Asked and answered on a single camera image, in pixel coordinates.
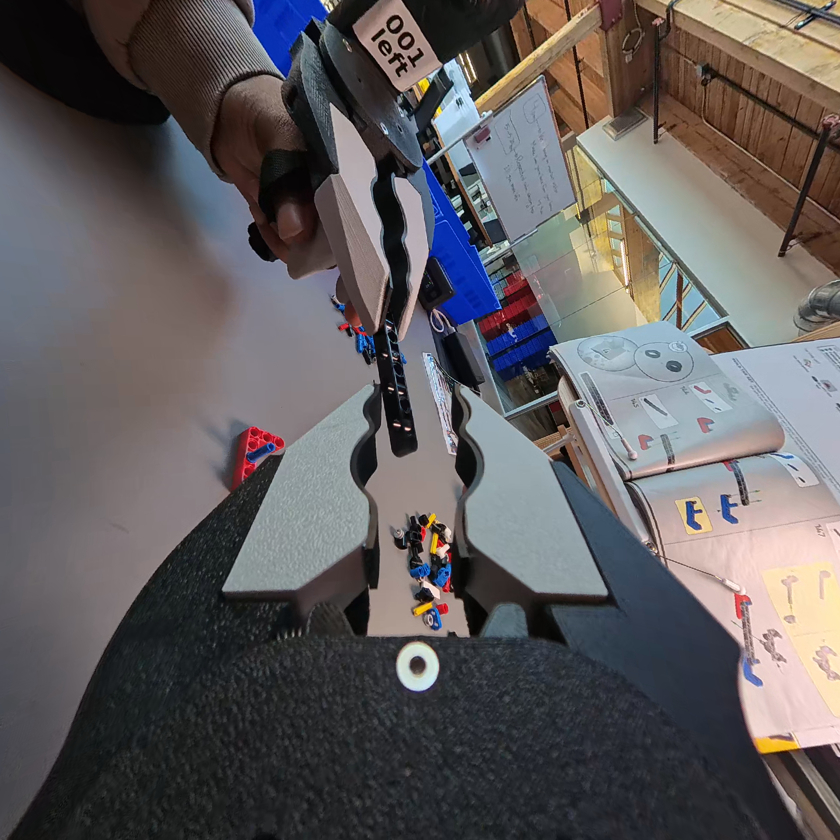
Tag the printed task sheet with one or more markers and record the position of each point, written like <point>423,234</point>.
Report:
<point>807,394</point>

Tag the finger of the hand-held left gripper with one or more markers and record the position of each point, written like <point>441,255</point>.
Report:
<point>351,216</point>
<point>420,229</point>

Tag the lego sticker sheet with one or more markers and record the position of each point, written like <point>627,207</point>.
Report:
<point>441,407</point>

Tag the long black lego beam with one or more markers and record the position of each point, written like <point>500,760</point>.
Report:
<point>398,407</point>

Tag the small black box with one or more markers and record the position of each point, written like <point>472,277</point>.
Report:
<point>436,285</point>

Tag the red angled lego beam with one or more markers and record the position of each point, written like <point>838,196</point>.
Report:
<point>246,466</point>

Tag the pile of mixed lego pieces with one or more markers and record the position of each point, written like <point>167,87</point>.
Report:
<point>441,576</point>

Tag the person's left forearm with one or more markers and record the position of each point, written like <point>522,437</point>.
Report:
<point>177,59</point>

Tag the stack of white containers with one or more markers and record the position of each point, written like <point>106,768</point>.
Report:
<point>459,121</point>

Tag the stacks of red blue bins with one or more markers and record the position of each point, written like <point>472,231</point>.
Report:
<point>518,308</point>

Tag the long blue lego pin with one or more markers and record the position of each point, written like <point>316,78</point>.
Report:
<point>261,451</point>

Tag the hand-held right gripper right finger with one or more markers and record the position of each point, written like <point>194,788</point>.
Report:
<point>531,525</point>

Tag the flat black box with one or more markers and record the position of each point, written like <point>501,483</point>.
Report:
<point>464,361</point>

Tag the lego instruction booklet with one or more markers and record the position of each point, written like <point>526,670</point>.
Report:
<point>689,420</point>

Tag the booklet stand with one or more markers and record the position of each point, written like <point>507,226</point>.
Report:
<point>600,482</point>

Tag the whiteboard on stand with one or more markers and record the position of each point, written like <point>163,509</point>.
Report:
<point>518,164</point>

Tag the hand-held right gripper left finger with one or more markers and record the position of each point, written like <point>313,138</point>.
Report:
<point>302,518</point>

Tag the silver air duct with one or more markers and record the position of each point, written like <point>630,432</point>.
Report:
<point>820,308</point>

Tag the pile of blue lego pins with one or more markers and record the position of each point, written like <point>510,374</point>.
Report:
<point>361,344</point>

